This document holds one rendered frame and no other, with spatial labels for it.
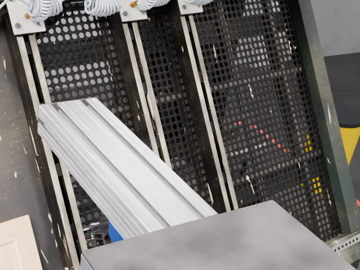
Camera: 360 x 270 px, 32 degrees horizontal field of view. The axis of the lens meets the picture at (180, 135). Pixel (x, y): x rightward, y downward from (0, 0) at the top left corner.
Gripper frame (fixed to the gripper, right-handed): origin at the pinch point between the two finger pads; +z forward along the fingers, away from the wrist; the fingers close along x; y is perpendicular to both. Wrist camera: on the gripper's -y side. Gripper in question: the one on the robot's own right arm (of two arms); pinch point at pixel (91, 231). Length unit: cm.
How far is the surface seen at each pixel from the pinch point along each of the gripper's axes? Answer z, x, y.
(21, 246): 0.3, -2.5, 23.3
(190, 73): -3, -42, -51
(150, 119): -4.6, -29.4, -28.2
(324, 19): 281, -90, -497
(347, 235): -2, 38, -115
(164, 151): -4.6, -18.0, -30.9
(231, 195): -4, 4, -55
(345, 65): 280, -35, -514
